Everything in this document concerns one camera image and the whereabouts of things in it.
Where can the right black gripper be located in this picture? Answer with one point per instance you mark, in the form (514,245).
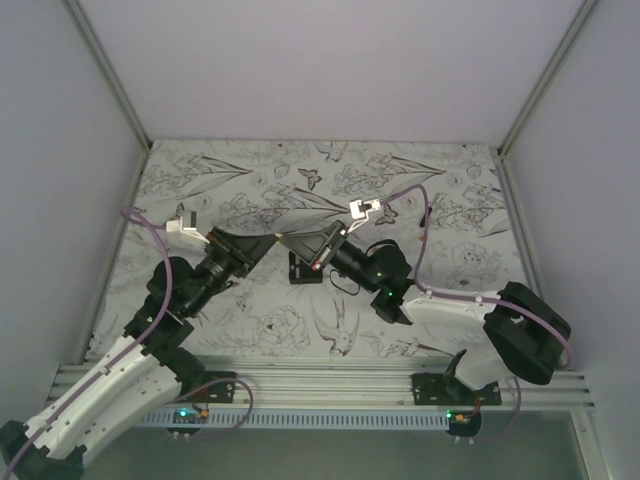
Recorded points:
(308,245)

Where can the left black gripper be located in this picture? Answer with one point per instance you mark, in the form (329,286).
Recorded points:
(242,252)

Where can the black fuse box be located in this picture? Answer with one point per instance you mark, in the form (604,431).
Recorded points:
(301,274)

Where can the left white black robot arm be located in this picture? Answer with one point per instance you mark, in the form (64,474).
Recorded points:
(145,368)

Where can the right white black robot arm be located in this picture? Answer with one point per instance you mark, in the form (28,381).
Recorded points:
(522,336)

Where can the floral printed mat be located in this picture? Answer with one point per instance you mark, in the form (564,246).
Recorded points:
(249,187)

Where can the left green circuit board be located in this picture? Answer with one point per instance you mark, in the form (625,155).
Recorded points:
(187,421)

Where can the green circuit board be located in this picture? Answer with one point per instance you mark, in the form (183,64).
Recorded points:
(187,421)
(464,424)

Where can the right green circuit board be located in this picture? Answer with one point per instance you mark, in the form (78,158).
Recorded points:
(464,424)

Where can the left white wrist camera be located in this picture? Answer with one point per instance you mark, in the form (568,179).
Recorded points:
(185,227)

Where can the aluminium rail front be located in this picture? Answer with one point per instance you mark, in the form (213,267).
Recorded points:
(356,383)

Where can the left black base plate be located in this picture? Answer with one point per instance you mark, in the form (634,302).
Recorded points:
(209,387)

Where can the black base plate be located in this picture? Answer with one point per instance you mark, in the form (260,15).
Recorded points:
(209,387)
(438,389)

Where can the white slotted cable duct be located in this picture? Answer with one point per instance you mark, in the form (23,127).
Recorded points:
(308,419)

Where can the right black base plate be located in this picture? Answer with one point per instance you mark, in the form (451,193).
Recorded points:
(438,389)

